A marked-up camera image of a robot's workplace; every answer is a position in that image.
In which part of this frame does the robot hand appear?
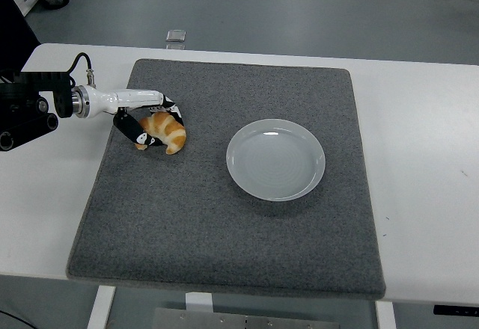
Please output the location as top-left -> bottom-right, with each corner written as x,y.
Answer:
88,88 -> 187,149

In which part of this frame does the golden croissant bread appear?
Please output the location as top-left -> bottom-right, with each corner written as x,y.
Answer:
135,111 -> 187,156

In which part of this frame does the round grey plate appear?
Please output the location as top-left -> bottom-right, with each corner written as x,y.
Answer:
225,118 -> 326,202

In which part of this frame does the grey metal plate with screws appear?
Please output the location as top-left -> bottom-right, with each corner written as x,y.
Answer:
152,307 -> 341,329

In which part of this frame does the silver floor socket cover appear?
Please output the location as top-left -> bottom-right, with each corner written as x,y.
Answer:
165,28 -> 187,50

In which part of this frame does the black cloth-covered object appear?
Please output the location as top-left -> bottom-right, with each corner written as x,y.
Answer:
0,0 -> 41,74

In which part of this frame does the grey felt mat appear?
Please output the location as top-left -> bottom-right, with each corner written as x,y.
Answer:
66,58 -> 386,300

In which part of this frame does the white table leg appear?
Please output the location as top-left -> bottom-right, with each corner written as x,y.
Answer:
375,301 -> 397,329
86,285 -> 118,329
185,291 -> 214,313

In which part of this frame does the black table control panel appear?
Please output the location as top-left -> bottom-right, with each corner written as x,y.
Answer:
433,305 -> 479,316

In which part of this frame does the black floor cable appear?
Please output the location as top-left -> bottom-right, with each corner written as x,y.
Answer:
0,309 -> 33,329

